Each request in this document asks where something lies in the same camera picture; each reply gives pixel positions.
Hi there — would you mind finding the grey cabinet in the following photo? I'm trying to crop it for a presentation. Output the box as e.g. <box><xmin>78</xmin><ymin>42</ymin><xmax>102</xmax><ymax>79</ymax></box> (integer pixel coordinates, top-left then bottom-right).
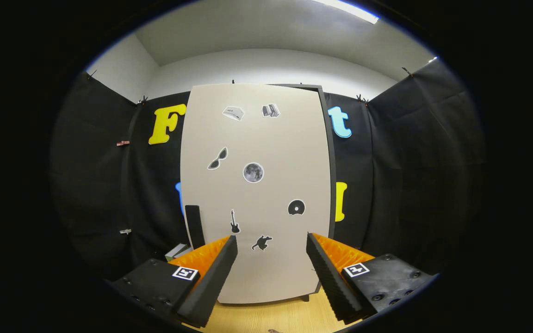
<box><xmin>271</xmin><ymin>83</ymin><xmax>337</xmax><ymax>302</ymax></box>

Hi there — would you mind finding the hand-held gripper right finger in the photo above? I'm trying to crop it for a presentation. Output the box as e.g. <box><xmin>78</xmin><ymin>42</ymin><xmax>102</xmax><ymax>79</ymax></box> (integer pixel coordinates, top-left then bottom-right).
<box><xmin>306</xmin><ymin>232</ymin><xmax>436</xmax><ymax>324</ymax></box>

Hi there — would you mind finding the green book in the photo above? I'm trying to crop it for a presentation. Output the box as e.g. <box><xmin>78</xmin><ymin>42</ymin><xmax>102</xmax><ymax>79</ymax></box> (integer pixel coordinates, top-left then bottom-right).
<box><xmin>165</xmin><ymin>243</ymin><xmax>187</xmax><ymax>260</ymax></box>

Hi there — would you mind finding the ceiling light panel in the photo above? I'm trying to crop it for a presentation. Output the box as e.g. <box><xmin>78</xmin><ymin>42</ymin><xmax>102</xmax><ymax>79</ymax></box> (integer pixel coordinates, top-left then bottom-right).
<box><xmin>310</xmin><ymin>0</ymin><xmax>380</xmax><ymax>25</ymax></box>

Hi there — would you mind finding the beige cabinet door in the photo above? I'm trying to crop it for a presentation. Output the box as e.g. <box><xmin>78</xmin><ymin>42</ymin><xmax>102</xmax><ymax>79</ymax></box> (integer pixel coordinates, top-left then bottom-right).
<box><xmin>180</xmin><ymin>83</ymin><xmax>332</xmax><ymax>304</ymax></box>

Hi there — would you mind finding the black backdrop cloth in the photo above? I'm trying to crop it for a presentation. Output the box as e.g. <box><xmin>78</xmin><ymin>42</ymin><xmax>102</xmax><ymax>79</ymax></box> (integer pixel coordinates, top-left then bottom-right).
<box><xmin>49</xmin><ymin>58</ymin><xmax>487</xmax><ymax>283</ymax></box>

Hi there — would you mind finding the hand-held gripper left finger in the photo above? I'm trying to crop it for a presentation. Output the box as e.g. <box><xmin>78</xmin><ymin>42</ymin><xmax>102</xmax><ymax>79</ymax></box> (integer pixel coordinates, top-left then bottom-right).
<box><xmin>109</xmin><ymin>235</ymin><xmax>238</xmax><ymax>328</ymax></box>

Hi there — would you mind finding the black door handle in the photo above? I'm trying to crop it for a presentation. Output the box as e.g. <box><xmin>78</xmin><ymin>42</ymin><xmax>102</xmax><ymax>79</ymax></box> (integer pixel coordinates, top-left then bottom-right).
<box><xmin>185</xmin><ymin>205</ymin><xmax>206</xmax><ymax>250</ymax></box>

